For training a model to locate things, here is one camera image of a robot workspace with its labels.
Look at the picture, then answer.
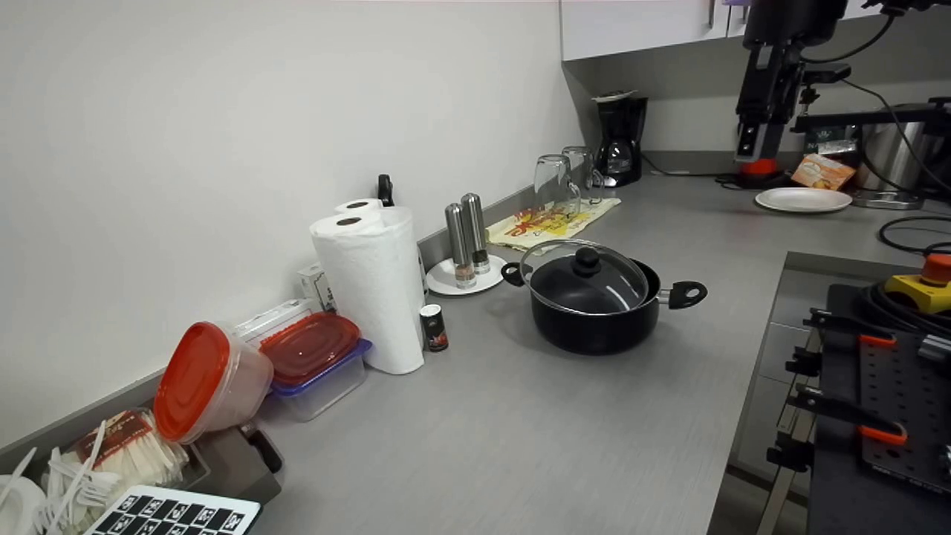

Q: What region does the glass lid with black knob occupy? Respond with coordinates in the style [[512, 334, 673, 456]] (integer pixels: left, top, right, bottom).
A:
[[514, 240, 651, 318]]

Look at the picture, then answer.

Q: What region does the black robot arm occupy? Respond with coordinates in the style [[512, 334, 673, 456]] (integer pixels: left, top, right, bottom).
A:
[[737, 0, 846, 162]]

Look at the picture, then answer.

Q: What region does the black cooking pot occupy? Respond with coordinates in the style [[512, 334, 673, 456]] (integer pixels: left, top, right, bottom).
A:
[[501, 260, 706, 356]]

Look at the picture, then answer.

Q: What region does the red lid flat container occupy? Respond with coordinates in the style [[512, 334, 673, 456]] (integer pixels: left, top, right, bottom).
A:
[[257, 312, 372, 419]]

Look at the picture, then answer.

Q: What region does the red lid tilted container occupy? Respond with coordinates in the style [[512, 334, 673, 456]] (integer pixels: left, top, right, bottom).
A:
[[155, 322, 274, 444]]

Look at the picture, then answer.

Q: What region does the white round grinder tray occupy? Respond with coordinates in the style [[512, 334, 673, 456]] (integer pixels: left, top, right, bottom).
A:
[[424, 257, 501, 297]]

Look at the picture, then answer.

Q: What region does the steel salt grinder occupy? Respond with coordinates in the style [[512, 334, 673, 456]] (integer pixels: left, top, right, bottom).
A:
[[445, 203, 476, 282]]

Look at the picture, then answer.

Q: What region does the steel pepper grinder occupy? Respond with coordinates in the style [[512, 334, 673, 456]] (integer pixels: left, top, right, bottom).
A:
[[461, 194, 486, 270]]

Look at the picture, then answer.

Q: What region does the small dark spice jar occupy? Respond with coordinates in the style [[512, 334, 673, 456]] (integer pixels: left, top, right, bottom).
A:
[[418, 304, 449, 352]]

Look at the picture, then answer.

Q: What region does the patterned kitchen towel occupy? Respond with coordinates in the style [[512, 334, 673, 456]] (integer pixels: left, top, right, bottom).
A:
[[486, 199, 619, 251]]

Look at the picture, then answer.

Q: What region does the white paper towel roll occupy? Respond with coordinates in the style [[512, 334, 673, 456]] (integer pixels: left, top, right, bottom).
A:
[[308, 209, 424, 374], [336, 197, 382, 218]]

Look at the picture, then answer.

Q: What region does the dark bottle behind towels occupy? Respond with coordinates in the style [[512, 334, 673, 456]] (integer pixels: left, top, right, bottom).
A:
[[378, 172, 396, 209]]

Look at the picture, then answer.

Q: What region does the black coffee maker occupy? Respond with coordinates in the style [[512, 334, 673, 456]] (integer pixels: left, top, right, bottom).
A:
[[595, 93, 647, 187]]

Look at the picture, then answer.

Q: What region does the red round object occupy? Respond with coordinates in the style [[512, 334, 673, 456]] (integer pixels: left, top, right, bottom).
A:
[[739, 157, 785, 184]]

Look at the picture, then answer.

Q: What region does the white plate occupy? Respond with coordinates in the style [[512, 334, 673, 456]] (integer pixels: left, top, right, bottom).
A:
[[751, 187, 853, 214]]

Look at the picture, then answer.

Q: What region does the orange snack packet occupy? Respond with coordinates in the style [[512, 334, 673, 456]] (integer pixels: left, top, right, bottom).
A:
[[794, 156, 855, 190]]

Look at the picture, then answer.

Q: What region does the black orange bar clamp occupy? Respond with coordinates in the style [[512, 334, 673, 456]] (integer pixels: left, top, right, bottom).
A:
[[786, 387, 908, 453]]

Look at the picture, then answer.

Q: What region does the black perforated mounting board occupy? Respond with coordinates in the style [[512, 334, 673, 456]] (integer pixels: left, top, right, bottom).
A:
[[855, 337, 951, 493]]

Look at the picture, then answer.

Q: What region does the steel canister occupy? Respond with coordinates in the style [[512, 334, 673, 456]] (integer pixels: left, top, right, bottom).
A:
[[859, 121, 938, 203]]

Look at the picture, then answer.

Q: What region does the bag of white utensils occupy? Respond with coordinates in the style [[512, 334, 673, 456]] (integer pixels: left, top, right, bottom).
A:
[[36, 410, 191, 535]]

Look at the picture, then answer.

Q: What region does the yellow emergency stop box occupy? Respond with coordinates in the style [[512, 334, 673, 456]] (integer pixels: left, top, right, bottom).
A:
[[886, 254, 951, 316]]

